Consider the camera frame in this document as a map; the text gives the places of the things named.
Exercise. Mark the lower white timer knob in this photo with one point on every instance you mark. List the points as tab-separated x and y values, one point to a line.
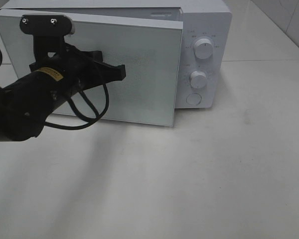
198	79

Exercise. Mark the white microwave oven body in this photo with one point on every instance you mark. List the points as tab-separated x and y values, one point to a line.
200	18

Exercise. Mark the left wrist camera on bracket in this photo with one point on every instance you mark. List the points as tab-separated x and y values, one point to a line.
48	33

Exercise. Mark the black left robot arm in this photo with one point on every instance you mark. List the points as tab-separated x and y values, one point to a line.
23	116

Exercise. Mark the round white door button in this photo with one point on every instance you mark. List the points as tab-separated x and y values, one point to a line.
194	99

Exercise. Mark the white microwave door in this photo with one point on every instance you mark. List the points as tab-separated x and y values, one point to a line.
150	51

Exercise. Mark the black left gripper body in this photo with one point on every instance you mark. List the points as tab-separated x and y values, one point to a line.
65	70

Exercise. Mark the upper white power knob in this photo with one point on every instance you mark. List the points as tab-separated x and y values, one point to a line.
203	48

